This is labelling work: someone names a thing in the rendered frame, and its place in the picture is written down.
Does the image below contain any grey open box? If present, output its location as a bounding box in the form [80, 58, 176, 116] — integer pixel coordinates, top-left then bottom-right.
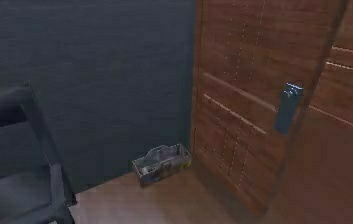
[131, 143, 193, 188]

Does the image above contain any brown wooden room door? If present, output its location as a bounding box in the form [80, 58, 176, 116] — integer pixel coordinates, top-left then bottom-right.
[189, 0, 350, 218]

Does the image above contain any dark blue door handle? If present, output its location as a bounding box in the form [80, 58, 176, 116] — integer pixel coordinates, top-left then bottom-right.
[273, 82, 305, 136]

